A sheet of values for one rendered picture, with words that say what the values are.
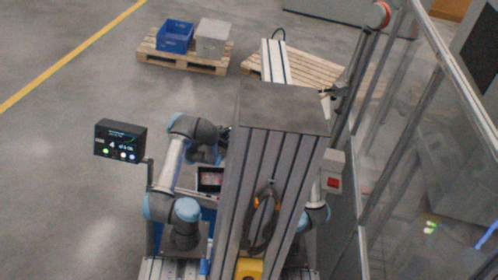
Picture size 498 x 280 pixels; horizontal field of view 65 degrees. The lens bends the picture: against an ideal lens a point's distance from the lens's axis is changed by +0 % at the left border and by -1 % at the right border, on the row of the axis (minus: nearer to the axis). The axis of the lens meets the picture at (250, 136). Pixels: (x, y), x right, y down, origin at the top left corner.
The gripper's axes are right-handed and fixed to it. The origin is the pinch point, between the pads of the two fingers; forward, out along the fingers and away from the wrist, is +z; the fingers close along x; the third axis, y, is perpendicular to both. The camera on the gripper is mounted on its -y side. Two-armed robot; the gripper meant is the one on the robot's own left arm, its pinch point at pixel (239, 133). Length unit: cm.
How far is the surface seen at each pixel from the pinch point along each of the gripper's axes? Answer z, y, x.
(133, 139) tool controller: -61, 8, -5
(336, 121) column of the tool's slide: 81, 2, 9
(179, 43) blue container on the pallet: 72, 293, 59
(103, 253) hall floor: -80, 41, 114
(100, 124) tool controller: -75, 20, -9
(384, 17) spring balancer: 81, -13, -71
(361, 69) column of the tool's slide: 82, -6, -35
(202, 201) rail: -26.8, -11.0, 36.7
